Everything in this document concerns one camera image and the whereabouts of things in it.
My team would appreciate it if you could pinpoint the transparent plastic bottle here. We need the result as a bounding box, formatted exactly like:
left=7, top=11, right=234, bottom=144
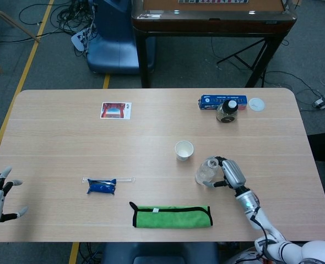
left=194, top=155, right=221, bottom=185

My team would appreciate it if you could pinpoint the glass jar with black lid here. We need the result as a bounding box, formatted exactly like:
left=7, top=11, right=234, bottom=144
left=215, top=100, right=239, bottom=123

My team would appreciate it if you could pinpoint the dark wooden mahjong table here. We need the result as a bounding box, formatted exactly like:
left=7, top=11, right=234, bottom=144
left=131, top=0, right=298, bottom=89

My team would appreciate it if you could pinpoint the row of mahjong tiles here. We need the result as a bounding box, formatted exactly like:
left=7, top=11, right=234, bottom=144
left=178, top=0, right=248, bottom=4

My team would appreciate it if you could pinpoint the postcard with red gate photo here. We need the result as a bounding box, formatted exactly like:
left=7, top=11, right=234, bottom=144
left=99, top=102, right=132, bottom=120

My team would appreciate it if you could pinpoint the white plastic bag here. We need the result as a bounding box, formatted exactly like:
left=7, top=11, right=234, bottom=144
left=225, top=245, right=265, bottom=264

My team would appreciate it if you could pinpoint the white paper cup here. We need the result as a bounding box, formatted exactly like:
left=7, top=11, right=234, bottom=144
left=175, top=140, right=194, bottom=162

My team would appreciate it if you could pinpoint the wooden chair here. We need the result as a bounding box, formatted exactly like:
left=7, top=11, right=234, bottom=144
left=0, top=9, right=41, bottom=75

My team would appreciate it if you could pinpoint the white power strip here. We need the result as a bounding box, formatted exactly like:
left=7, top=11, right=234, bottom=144
left=71, top=27, right=94, bottom=52

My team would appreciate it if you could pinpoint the black cable bundle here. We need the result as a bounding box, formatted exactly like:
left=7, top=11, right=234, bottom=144
left=19, top=0, right=97, bottom=57

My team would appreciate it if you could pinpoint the blue snack packet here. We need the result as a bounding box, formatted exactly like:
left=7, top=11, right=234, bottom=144
left=86, top=178, right=117, bottom=195

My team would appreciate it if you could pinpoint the dark blue seat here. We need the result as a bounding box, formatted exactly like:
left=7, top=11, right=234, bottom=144
left=100, top=241, right=220, bottom=264

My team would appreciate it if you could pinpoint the green cloth with black trim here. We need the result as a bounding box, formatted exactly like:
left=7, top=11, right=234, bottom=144
left=129, top=201, right=214, bottom=228

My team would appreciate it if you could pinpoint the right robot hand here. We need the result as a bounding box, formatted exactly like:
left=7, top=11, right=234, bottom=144
left=203, top=156, right=247, bottom=190

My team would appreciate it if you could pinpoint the white round plastic lid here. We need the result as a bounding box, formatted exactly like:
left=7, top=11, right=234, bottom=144
left=248, top=97, right=266, bottom=112

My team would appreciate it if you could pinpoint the blue rectangular box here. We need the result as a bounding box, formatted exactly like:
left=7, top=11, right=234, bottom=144
left=197, top=94, right=248, bottom=111

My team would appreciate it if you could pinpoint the clear wrapped straw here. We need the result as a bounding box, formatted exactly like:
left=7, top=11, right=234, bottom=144
left=82, top=177, right=136, bottom=184

